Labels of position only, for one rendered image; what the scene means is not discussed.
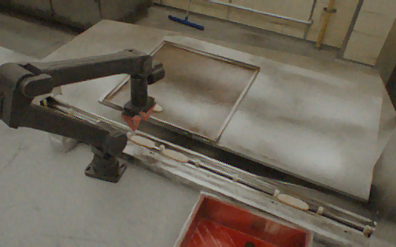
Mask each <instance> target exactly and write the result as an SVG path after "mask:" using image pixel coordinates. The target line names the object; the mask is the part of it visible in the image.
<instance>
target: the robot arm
mask: <svg viewBox="0 0 396 247"><path fill-rule="evenodd" d="M118 74H130V91H131V100H130V101H129V102H127V103H126V104H125V105H123V110H124V111H121V115H122V117H123V118H124V119H125V120H126V122H127V123H128V125H129V127H130V128H131V130H132V131H136V129H137V127H138V125H139V122H140V120H141V117H140V116H136V115H140V114H139V113H140V112H141V114H142V118H143V119H144V120H146V121H147V120H148V119H149V116H150V114H151V112H152V111H153V110H154V109H155V107H156V102H155V98H154V97H151V96H149V95H148V85H151V84H154V83H156V82H158V81H159V80H161V79H163V78H164V76H165V70H164V68H163V63H160V62H158V61H156V60H155V59H153V58H152V56H151V55H149V54H147V53H144V52H140V51H139V50H137V49H135V48H126V49H124V50H123V51H120V52H117V53H114V54H109V55H97V56H90V57H84V58H78V59H67V60H60V61H54V62H46V63H40V62H31V63H26V62H24V61H23V62H16V63H11V62H8V63H3V64H2V65H0V120H2V122H4V123H5V124H7V125H8V127H10V128H13V129H18V128H19V127H26V128H30V129H35V130H38V131H43V132H49V133H53V134H58V135H61V136H64V137H68V138H73V139H76V140H79V141H84V142H87V143H89V144H91V150H92V152H93V153H94V156H93V160H92V161H91V162H90V164H88V166H87V167H86V168H85V170H84V172H85V176H89V177H94V178H97V179H100V180H103V181H108V182H111V183H114V184H116V183H118V181H119V180H120V178H121V176H122V174H123V172H125V171H126V169H127V164H126V163H123V162H120V161H118V159H117V155H118V154H120V153H121V152H123V151H124V150H125V148H126V146H127V144H128V136H127V135H126V134H125V133H124V132H122V131H118V130H116V129H115V128H114V127H111V126H110V125H109V124H107V123H105V122H103V121H99V122H97V123H89V122H87V121H84V120H81V119H78V118H76V117H73V116H69V115H67V114H65V113H64V114H62V113H58V112H56V111H53V110H51V109H47V108H45V107H42V106H40V105H37V104H34V103H32V101H33V100H34V98H35V97H38V96H42V95H48V94H52V91H53V88H56V87H59V86H64V85H68V84H74V83H78V82H83V81H90V80H94V79H98V78H102V77H109V76H113V75H118ZM148 110H149V112H148V113H147V115H145V113H146V112H147V111H148ZM131 111H133V112H134V113H133V112H131ZM135 114H136V115H135ZM129 118H130V119H132V120H133V121H135V127H133V126H132V123H131V121H130V119H129Z"/></svg>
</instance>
